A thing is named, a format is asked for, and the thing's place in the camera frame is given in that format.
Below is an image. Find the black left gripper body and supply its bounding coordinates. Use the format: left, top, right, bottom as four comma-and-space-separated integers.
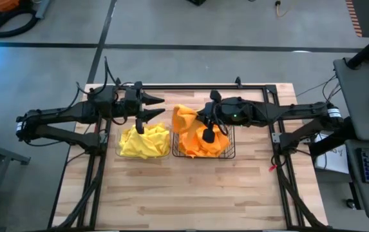
119, 81, 146, 135

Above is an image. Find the grey keyboard desk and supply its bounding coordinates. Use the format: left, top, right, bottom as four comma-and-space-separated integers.
345, 139, 369, 222

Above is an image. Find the grey metal table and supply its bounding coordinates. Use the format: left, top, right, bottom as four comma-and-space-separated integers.
0, 128, 32, 232

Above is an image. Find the grey metal post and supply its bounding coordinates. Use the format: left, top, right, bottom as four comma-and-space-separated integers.
35, 0, 52, 19

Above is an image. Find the grey side desk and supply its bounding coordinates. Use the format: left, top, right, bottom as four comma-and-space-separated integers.
333, 57, 369, 142

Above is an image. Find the black pole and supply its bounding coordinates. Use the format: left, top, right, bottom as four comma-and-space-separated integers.
346, 27, 369, 70

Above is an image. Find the white box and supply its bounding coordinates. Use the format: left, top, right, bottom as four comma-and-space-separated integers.
314, 133, 350, 175

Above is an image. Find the clear plastic bin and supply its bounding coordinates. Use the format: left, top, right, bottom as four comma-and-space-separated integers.
115, 124, 173, 159

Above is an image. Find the black wire basket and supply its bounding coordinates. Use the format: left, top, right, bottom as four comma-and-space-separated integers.
171, 124, 236, 160

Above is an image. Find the yellow cable with black plug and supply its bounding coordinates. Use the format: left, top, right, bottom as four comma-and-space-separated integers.
274, 0, 297, 19

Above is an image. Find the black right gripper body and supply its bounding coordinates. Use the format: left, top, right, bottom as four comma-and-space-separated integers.
202, 90, 236, 144

